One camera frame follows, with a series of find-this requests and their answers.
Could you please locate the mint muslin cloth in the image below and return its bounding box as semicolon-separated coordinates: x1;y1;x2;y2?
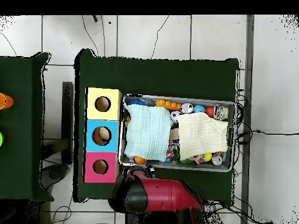
123;103;172;162

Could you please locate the wooden box with three holes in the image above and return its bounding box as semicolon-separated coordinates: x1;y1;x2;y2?
82;87;123;184

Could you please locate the shallow clear mesh bin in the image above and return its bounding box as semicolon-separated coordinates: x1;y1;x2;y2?
118;93;236;173

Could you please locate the blue spiky ball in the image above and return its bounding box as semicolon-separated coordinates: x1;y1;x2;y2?
127;97;149;106

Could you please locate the orange rubber toy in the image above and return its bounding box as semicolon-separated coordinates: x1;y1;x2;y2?
155;99;182;111

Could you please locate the black and white soccer ball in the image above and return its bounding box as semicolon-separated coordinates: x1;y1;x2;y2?
169;110;182;123

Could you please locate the white ball with black stars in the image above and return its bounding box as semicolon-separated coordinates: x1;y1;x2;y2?
180;102;194;114

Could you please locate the dark green table cloth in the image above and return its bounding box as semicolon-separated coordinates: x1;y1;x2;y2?
73;48;239;203

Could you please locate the cream muslin cloth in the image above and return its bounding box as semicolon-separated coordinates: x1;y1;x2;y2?
177;112;229;161

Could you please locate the dark green side table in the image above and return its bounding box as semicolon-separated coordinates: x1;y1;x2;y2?
0;51;54;202

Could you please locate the orange cone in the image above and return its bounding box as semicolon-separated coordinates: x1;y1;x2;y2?
0;92;15;110

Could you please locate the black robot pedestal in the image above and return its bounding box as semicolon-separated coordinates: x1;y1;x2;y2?
125;211;187;224

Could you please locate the black power cable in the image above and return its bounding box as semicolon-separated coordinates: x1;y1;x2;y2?
235;129;299;144

